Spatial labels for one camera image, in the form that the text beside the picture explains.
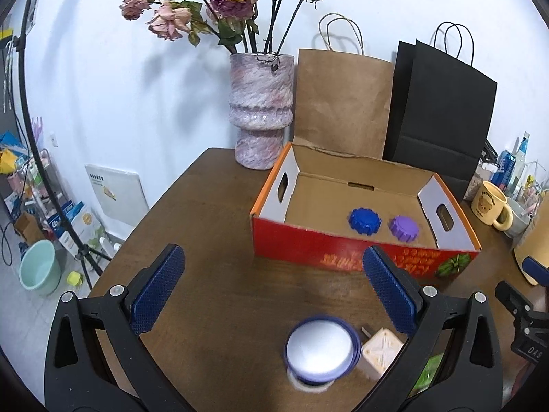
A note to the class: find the blue drink can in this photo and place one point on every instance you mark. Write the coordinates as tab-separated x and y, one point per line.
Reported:
502	171

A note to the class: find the yellow bear mug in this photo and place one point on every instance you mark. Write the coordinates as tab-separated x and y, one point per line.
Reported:
489	206

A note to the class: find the purple gear-shaped cap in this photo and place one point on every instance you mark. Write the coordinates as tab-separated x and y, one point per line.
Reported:
403	228

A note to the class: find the mint green bucket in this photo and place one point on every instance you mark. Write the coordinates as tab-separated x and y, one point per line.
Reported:
38	268

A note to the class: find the cream thermos jug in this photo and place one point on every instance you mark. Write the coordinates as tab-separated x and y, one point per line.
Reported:
534	240

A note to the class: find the black paper bag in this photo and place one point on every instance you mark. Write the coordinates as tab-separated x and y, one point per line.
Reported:
441	111

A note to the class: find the red cardboard box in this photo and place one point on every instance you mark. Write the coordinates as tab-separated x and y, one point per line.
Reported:
326	206

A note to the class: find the clear glass bottle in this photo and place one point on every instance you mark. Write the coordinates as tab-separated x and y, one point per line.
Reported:
520	163

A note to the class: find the cluttered storage shelf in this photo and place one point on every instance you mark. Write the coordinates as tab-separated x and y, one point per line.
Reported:
19	171

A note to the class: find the blue gear-shaped cap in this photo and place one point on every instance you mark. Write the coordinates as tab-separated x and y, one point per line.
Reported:
364	221

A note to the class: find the brown paper bag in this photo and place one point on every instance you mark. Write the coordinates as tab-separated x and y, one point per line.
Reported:
339	103

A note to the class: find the small brown cardboard box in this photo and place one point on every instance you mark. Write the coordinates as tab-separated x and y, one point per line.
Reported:
28	228

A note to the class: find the glass jar with grains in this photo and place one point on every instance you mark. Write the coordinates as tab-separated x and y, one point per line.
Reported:
480	178

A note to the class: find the white plug adapter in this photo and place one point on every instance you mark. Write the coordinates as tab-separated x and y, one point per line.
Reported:
379	352

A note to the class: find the small yellow floor object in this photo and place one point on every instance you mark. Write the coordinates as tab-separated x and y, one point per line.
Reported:
74	278

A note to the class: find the blue and white box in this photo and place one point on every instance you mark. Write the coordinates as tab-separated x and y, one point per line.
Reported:
64	219

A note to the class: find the dried rose bouquet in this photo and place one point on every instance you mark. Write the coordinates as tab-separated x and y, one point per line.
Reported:
233	6

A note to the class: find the black tripod stand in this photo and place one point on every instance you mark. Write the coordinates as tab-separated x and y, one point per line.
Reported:
26	107

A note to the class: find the grey cup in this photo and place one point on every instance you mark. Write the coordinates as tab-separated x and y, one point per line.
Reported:
519	219

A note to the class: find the white box with green print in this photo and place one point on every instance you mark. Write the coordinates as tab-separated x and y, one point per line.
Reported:
85	229

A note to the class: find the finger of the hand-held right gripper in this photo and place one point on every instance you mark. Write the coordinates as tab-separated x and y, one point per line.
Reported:
512	298
537	268

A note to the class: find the white flat board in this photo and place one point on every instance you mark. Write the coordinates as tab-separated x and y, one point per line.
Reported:
116	193

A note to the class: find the blue jar lid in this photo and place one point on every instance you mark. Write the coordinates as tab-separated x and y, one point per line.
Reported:
319	347

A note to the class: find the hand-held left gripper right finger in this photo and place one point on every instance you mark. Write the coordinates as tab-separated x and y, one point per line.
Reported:
390	292

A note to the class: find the grey tape roll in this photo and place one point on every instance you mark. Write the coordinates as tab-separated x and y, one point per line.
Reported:
305	385

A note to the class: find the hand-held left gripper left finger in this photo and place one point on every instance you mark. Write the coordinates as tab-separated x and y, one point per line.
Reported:
156	292

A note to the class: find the pink marbled vase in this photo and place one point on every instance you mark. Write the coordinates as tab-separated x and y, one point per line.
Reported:
261	107

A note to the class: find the green spray bottle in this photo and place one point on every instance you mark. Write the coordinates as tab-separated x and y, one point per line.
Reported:
429	373

